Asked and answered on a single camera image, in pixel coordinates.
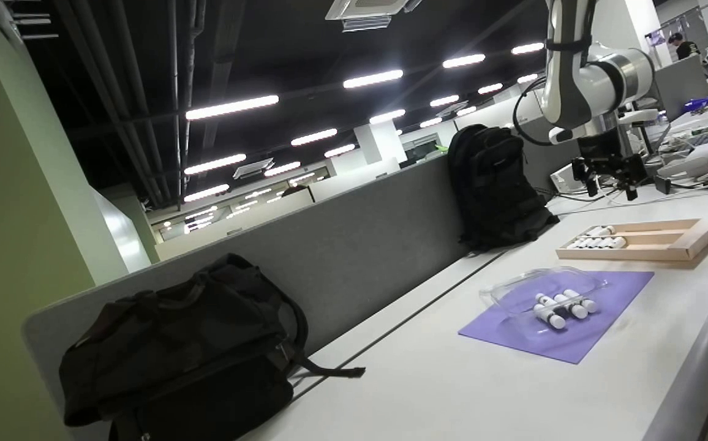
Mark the black backpack near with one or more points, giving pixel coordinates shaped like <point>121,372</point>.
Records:
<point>205,359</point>

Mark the black backpack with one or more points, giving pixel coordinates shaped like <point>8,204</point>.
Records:
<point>205,359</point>
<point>494,203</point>

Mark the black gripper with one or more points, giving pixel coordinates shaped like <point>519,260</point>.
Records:
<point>603,157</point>

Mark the wooden tray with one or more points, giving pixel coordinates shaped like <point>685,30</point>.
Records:
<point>681,241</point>

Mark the black backpack far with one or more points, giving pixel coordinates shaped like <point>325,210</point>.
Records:
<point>494,203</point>

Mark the grey desk divider panel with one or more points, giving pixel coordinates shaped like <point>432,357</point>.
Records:
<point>341,260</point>

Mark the purple paper mat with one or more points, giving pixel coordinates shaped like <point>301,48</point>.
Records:
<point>509,323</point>

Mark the white bottle in container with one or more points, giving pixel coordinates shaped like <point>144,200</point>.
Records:
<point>548,318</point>
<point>586,303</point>
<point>570,304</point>

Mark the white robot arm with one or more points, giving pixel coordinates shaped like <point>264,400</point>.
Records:
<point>584,90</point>

